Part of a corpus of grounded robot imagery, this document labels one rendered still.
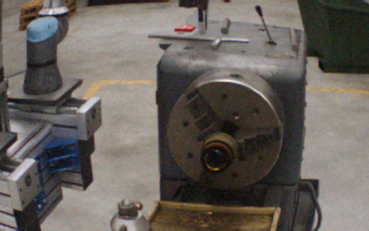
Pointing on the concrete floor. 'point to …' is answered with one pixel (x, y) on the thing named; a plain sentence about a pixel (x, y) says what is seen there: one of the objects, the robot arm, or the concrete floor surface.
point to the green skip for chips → (343, 35)
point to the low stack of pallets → (39, 11)
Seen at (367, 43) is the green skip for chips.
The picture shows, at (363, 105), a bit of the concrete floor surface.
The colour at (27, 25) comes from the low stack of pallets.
